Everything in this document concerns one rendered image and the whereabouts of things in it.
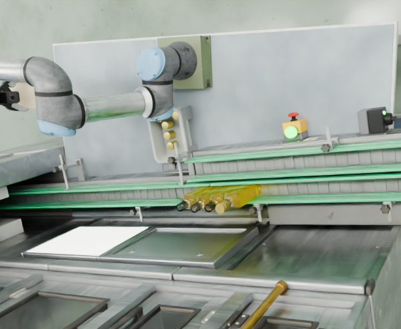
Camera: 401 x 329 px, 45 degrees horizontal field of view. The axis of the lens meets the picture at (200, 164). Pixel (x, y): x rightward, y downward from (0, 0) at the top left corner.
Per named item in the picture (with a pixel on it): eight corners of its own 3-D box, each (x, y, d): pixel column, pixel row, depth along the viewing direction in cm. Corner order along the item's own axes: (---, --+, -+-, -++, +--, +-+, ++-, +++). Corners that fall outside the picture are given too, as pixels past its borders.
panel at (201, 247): (80, 231, 223) (20, 260, 195) (79, 224, 222) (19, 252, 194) (258, 234, 176) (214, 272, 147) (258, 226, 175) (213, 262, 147)
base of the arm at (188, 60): (166, 39, 195) (151, 40, 186) (198, 42, 187) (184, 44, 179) (164, 77, 199) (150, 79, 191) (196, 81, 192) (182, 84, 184)
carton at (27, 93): (22, 78, 209) (8, 79, 203) (48, 77, 201) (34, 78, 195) (26, 105, 212) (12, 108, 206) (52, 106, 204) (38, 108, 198)
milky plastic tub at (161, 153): (166, 159, 217) (155, 163, 210) (157, 109, 214) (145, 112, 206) (198, 156, 208) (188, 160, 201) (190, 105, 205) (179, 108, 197)
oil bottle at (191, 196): (209, 195, 195) (181, 211, 177) (207, 181, 194) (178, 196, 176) (221, 194, 192) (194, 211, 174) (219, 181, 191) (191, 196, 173)
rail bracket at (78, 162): (89, 181, 240) (55, 193, 221) (82, 147, 237) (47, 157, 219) (96, 180, 238) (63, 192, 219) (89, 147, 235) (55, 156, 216)
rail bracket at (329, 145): (330, 145, 166) (319, 153, 155) (328, 124, 165) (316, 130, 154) (342, 143, 164) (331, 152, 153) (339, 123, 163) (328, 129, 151)
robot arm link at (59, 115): (179, 79, 182) (45, 93, 145) (180, 119, 186) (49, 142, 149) (159, 77, 190) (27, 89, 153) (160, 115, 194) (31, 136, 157)
